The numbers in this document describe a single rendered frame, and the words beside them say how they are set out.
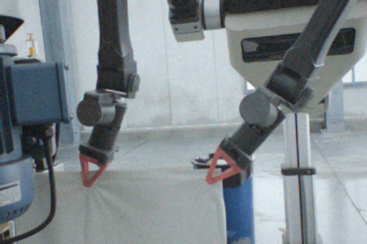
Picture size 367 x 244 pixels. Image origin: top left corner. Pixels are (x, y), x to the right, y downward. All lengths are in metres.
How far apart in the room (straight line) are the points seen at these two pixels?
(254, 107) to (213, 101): 8.19
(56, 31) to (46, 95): 9.09
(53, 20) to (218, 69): 3.58
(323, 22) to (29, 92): 0.50
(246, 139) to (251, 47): 0.45
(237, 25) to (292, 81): 0.42
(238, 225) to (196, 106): 6.03
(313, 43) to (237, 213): 2.43
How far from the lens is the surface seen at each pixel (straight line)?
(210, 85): 8.97
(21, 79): 0.64
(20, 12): 0.67
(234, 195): 3.11
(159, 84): 9.17
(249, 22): 1.24
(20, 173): 0.66
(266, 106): 0.78
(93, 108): 0.87
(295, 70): 0.84
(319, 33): 0.82
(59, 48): 9.68
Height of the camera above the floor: 1.27
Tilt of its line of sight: 6 degrees down
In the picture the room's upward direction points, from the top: 4 degrees counter-clockwise
